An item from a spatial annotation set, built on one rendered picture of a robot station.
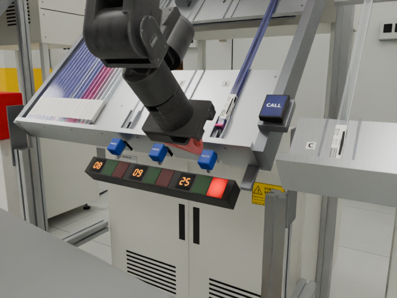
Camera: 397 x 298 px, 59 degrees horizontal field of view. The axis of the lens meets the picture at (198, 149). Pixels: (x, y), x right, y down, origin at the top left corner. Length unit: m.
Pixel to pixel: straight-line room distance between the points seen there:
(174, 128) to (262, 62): 2.21
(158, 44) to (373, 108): 2.18
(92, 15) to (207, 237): 0.80
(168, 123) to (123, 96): 0.37
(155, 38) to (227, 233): 0.74
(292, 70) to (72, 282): 0.51
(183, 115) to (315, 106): 2.12
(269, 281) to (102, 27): 0.51
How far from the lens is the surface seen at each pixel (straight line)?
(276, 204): 0.63
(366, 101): 2.52
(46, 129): 0.95
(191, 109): 0.51
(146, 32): 0.41
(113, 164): 0.74
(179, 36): 0.50
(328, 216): 1.16
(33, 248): 0.58
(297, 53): 0.73
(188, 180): 0.63
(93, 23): 0.43
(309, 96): 2.58
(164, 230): 1.18
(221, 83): 0.74
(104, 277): 0.48
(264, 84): 0.70
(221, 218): 1.04
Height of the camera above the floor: 0.85
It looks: 12 degrees down
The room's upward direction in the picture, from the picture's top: straight up
